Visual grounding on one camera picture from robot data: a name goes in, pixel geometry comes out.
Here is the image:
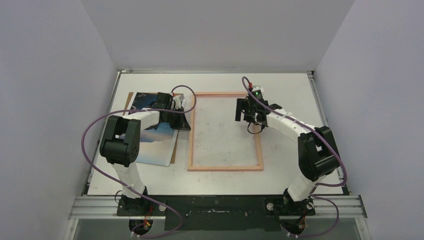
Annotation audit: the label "blue landscape photo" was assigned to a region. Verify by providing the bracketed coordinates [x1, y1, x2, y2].
[119, 92, 181, 168]

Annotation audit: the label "brown cardboard backing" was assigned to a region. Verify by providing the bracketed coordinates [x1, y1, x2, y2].
[122, 91, 185, 165]

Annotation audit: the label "pink picture frame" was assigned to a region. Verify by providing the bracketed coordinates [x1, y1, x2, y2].
[187, 92, 264, 172]

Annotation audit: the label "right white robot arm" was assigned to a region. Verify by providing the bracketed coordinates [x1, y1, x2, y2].
[235, 89, 340, 215]

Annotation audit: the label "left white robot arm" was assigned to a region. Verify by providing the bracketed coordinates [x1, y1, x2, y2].
[99, 92, 191, 216]

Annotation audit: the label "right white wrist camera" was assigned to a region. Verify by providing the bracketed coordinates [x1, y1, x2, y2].
[252, 85, 264, 95]

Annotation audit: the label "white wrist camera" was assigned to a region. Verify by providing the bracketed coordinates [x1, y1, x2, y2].
[252, 85, 264, 95]
[172, 94, 185, 111]

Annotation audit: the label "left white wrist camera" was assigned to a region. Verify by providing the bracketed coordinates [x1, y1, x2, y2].
[172, 94, 185, 111]

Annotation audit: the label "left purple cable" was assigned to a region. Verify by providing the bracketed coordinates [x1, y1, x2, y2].
[81, 84, 198, 239]

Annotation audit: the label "purple cable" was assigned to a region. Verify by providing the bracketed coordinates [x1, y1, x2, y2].
[241, 76, 349, 238]
[81, 84, 198, 239]

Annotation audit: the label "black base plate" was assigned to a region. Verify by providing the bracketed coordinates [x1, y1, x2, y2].
[116, 195, 316, 234]

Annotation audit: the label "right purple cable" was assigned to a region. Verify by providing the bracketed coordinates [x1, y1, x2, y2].
[241, 76, 349, 238]

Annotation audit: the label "aluminium rail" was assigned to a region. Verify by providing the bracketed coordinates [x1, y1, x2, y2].
[69, 195, 367, 220]

